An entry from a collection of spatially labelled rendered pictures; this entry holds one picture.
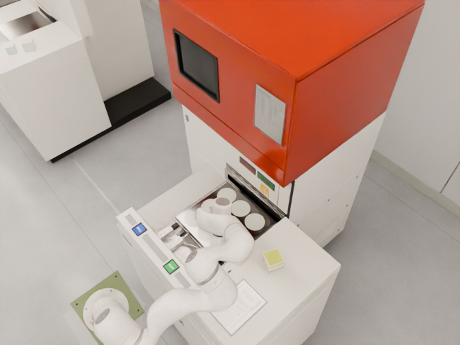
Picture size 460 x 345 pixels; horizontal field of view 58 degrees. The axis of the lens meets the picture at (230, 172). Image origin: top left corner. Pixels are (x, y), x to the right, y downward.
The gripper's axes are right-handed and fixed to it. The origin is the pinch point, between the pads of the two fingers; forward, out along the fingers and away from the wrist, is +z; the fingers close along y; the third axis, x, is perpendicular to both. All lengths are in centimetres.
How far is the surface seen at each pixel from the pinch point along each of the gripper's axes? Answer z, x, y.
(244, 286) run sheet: -0.1, 16.3, 13.6
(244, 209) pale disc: -8.4, 4.2, -29.3
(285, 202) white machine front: -23.0, 24.6, -22.5
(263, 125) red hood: -66, 11, -9
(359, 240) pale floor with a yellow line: 57, 76, -112
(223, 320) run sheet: 5.5, 12.1, 29.0
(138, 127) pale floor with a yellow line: 36, -129, -172
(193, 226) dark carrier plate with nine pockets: -2.4, -17.1, -13.2
